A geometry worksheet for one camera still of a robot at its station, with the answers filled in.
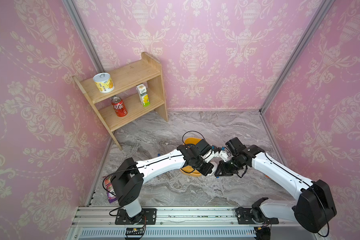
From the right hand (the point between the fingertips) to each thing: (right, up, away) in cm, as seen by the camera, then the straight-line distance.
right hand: (217, 174), depth 78 cm
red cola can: (-53, +36, +5) cm, 64 cm away
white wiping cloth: (-2, +4, -2) cm, 4 cm away
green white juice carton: (-41, +43, +11) cm, 61 cm away
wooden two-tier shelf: (-63, +47, +34) cm, 86 cm away
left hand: (-3, +1, -1) cm, 3 cm away
